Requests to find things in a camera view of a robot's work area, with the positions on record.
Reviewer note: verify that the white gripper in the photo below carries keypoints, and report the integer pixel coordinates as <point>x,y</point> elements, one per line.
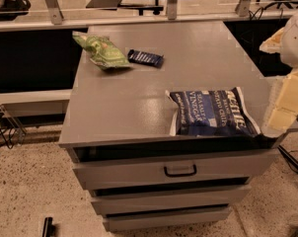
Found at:
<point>296,41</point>

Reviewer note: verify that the blue rxbar blueberry wrapper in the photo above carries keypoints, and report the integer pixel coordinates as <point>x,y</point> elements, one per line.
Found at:
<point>145,58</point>

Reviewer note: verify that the blue kettle chip bag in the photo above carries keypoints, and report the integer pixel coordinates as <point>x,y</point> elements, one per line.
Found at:
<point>211,113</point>

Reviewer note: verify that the green chip bag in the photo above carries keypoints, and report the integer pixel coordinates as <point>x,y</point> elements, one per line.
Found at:
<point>103,52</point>

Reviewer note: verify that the top grey drawer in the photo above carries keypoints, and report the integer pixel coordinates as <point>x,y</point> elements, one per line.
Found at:
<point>149,171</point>

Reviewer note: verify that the grey drawer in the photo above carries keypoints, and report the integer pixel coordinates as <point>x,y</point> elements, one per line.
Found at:
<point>161,219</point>
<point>169,200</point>
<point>149,171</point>

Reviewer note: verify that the middle grey drawer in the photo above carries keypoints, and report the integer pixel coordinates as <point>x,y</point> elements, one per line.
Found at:
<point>169,200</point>

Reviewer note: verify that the grey drawer cabinet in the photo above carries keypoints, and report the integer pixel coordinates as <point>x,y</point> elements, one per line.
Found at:
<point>127,114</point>

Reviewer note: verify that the bottom grey drawer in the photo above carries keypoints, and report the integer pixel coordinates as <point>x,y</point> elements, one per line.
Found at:
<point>161,219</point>

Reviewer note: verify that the black object on floor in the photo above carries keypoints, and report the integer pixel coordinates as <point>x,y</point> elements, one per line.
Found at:
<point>48,228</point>

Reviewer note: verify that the right metal bracket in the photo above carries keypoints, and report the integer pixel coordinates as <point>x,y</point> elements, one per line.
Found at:
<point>243,7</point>

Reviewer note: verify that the metal bracket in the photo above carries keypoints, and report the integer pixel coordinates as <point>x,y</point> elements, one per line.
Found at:
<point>243,7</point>
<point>54,11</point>
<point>171,12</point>

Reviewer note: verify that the black drawer handle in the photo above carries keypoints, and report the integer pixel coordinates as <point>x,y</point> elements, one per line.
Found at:
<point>178,172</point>

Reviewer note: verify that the middle metal bracket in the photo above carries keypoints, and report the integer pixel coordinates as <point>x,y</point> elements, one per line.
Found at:
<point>171,12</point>

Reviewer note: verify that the grey rail shelf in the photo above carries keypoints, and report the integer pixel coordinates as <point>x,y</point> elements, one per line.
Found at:
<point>35,103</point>

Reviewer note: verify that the left metal bracket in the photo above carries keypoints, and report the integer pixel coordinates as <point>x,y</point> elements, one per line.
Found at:
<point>54,11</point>

